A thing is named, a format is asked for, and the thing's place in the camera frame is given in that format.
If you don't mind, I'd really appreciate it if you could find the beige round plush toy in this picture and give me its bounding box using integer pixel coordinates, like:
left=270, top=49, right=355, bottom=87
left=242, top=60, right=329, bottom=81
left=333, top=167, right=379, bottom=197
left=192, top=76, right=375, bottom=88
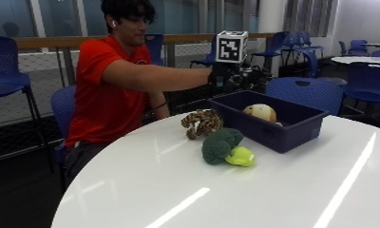
left=242, top=104, right=279, bottom=124

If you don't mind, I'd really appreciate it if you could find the blue chair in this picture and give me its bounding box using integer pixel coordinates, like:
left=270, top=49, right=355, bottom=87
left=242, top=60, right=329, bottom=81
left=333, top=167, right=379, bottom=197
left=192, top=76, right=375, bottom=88
left=280, top=30, right=327, bottom=79
left=50, top=85, right=79, bottom=191
left=251, top=30, right=292, bottom=70
left=341, top=62, right=380, bottom=122
left=266, top=76, right=345, bottom=117
left=0, top=35, right=49, bottom=150
left=143, top=33, right=166, bottom=67
left=339, top=39, right=369, bottom=57

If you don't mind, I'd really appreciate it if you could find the white marker cube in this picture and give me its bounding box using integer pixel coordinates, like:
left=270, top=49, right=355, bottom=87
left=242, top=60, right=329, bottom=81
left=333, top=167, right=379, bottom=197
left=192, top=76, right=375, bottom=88
left=215, top=29, right=250, bottom=65

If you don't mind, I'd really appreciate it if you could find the dark blue plastic bin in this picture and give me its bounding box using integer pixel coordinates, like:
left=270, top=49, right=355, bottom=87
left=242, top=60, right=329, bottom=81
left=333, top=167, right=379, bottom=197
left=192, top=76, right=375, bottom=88
left=207, top=89, right=331, bottom=154

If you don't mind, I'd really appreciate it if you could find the green broccoli plush toy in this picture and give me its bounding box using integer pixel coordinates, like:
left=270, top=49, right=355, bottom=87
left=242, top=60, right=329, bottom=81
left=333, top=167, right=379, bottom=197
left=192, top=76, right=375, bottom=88
left=200, top=127, right=258, bottom=168

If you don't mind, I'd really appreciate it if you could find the white round table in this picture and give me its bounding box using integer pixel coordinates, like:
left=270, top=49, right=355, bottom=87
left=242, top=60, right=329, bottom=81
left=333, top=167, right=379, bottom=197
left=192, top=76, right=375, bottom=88
left=331, top=55, right=380, bottom=66

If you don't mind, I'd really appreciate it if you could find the the person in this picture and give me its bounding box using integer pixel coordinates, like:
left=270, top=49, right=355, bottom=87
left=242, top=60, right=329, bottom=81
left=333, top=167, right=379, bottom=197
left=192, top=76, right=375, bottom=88
left=63, top=0, right=215, bottom=188

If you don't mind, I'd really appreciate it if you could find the wooden railing with mesh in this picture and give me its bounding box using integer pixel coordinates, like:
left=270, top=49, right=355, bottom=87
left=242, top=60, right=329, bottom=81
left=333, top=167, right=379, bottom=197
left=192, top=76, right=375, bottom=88
left=13, top=32, right=280, bottom=89

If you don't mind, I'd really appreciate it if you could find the brown striped rope toy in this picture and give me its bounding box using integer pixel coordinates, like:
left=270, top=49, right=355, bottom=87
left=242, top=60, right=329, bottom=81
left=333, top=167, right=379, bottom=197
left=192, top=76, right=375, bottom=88
left=180, top=108, right=224, bottom=141

